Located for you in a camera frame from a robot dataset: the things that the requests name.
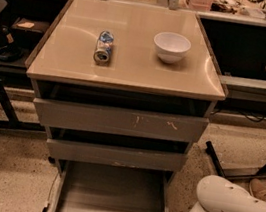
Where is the tan sneaker shoe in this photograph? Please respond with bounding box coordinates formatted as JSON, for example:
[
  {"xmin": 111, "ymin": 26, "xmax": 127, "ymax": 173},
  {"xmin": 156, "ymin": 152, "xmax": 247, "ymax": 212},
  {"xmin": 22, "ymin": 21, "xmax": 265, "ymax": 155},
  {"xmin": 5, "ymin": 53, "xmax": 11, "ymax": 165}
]
[{"xmin": 249, "ymin": 178, "xmax": 266, "ymax": 202}]

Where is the white ceramic bowl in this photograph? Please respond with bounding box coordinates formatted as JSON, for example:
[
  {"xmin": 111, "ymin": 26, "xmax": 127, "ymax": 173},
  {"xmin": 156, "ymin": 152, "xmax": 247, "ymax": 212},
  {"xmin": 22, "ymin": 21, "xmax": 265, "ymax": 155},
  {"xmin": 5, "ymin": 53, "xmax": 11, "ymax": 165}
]
[{"xmin": 153, "ymin": 32, "xmax": 191, "ymax": 64}]

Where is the black table leg frame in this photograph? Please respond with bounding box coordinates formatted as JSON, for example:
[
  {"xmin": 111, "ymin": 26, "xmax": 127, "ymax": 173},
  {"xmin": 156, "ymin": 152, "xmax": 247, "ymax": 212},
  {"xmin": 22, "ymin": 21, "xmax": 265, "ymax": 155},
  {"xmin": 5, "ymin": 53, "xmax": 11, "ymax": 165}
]
[{"xmin": 206, "ymin": 141, "xmax": 266, "ymax": 181}]

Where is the grey drawer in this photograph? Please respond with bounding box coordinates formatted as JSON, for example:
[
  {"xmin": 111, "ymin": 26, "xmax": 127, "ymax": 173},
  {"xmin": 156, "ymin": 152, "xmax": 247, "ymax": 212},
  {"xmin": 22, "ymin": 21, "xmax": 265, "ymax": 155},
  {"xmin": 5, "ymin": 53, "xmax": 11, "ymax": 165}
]
[
  {"xmin": 24, "ymin": 72, "xmax": 217, "ymax": 154},
  {"xmin": 47, "ymin": 128, "xmax": 188, "ymax": 172},
  {"xmin": 50, "ymin": 161, "xmax": 168, "ymax": 212}
]

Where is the grey middle drawer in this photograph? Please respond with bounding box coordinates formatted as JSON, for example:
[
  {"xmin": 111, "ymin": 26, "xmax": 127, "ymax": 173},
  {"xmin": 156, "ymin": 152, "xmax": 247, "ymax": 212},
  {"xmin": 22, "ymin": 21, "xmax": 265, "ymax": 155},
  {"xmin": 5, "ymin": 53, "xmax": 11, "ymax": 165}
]
[{"xmin": 47, "ymin": 128, "xmax": 188, "ymax": 172}]

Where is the grey bottom drawer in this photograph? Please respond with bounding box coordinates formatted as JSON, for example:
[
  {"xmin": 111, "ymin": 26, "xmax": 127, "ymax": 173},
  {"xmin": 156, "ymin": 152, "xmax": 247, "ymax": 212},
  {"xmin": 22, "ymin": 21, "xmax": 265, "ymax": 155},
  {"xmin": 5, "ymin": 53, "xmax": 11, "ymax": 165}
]
[{"xmin": 50, "ymin": 161, "xmax": 168, "ymax": 212}]

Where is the grey top drawer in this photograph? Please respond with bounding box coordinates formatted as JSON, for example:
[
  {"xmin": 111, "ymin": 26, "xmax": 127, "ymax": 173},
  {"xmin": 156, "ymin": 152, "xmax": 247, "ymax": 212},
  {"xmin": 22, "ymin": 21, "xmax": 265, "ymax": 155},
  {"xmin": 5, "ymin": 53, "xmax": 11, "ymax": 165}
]
[{"xmin": 24, "ymin": 72, "xmax": 217, "ymax": 154}]

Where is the grey drawer cabinet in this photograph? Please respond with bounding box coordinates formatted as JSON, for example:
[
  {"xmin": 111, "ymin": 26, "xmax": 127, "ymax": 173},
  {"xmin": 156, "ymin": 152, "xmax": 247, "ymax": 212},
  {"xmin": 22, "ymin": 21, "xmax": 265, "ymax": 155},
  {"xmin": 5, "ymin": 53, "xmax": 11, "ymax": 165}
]
[{"xmin": 9, "ymin": 0, "xmax": 242, "ymax": 193}]

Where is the crushed blue soda can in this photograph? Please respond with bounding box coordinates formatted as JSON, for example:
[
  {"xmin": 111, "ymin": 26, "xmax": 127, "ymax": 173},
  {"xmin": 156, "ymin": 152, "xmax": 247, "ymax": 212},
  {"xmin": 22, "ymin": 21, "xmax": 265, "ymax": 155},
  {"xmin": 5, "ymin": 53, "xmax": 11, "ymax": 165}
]
[{"xmin": 93, "ymin": 30, "xmax": 114, "ymax": 65}]

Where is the white power cable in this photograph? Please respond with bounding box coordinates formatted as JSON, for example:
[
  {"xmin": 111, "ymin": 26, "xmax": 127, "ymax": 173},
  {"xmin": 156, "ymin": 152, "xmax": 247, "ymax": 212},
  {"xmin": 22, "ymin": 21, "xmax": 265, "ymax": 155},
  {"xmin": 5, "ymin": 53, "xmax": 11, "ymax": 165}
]
[{"xmin": 39, "ymin": 170, "xmax": 61, "ymax": 212}]

